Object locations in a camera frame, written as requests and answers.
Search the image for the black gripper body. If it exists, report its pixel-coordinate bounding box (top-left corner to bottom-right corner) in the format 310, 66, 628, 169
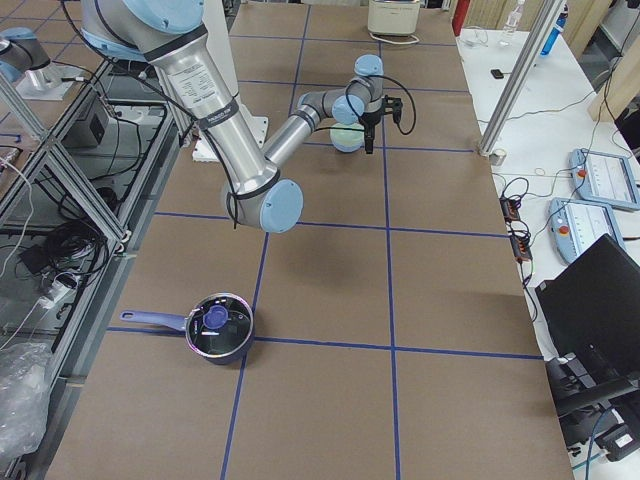
360, 102, 385, 130

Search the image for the blue bowl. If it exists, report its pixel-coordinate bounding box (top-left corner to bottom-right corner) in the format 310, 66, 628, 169
331, 134, 364, 153

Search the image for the green bowl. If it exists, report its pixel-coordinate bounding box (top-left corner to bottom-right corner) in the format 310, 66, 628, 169
330, 125, 364, 145

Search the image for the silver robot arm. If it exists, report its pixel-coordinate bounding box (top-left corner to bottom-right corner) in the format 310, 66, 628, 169
81, 1, 384, 233

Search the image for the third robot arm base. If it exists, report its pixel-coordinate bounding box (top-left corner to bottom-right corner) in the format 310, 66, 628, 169
1, 27, 71, 101

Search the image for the white toaster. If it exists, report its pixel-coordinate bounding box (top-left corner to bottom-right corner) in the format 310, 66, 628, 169
367, 0, 421, 36

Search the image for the clear plastic bottle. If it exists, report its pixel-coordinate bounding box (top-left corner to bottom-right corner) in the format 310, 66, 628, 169
498, 0, 525, 46

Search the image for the blue water bottle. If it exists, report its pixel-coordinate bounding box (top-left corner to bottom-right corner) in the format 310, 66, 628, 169
540, 3, 569, 56

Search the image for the near blue teach pendant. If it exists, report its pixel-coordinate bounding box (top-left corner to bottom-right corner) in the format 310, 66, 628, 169
549, 198, 625, 264

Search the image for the blue teach pendant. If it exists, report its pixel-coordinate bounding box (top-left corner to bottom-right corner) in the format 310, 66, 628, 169
549, 198, 625, 264
569, 148, 639, 211

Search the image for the far blue teach pendant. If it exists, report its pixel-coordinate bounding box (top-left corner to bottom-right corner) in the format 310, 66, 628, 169
569, 148, 639, 211

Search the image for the glass pot lid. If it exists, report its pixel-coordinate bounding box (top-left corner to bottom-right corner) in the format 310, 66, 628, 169
186, 293, 255, 365

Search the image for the dark blue saucepan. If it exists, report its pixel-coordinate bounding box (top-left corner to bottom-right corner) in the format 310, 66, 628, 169
119, 293, 255, 365

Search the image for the black laptop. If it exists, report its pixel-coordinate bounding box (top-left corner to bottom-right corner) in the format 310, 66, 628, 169
535, 234, 639, 371

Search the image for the crumpled plastic bag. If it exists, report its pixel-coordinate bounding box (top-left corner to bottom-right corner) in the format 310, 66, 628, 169
1, 342, 52, 462

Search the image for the white toaster power cable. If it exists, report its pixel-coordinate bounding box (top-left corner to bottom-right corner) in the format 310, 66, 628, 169
369, 30, 422, 49

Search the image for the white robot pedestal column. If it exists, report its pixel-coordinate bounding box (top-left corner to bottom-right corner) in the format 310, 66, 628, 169
192, 0, 269, 165

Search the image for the orange black connector cable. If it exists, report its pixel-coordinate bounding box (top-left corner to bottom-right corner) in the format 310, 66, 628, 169
499, 194, 535, 266

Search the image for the aluminium frame post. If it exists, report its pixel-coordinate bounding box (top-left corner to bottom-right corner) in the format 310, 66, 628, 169
478, 0, 565, 166

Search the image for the aluminium frame workbench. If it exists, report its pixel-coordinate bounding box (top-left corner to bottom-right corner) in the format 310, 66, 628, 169
1, 57, 190, 386

